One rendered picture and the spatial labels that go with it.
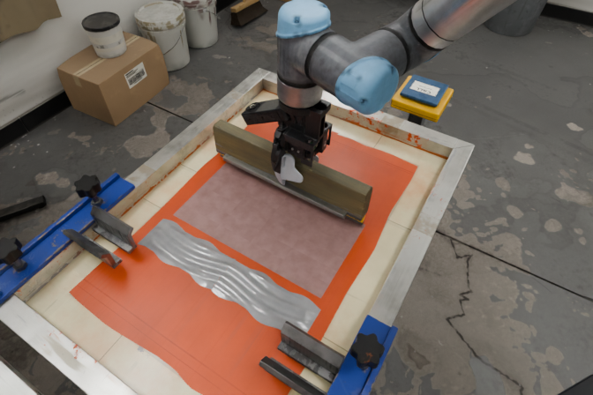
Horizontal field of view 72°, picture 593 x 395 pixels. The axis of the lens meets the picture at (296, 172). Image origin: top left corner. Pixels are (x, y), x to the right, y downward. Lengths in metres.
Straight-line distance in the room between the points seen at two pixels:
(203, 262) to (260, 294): 0.12
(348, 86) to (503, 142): 2.15
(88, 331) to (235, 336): 0.24
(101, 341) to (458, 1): 0.71
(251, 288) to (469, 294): 1.33
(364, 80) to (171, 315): 0.49
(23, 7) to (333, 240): 2.15
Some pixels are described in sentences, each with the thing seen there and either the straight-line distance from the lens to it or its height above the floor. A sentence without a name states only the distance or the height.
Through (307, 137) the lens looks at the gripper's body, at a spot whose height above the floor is 1.14.
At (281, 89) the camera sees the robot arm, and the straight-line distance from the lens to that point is 0.66.
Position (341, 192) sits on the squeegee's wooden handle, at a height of 1.03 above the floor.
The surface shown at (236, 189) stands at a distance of 0.88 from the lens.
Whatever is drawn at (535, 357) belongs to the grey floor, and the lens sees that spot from 1.93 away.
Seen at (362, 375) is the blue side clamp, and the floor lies 1.00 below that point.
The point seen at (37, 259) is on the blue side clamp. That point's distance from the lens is 0.84.
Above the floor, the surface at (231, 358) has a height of 0.95.
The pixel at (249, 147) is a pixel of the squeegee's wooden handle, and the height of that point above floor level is 1.04.
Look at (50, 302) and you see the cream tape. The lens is 0.84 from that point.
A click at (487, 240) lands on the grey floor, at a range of 2.13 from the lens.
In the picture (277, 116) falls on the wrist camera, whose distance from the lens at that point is 0.71.
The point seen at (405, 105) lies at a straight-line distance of 1.12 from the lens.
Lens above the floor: 1.62
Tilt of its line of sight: 47 degrees down
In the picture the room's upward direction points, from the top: straight up
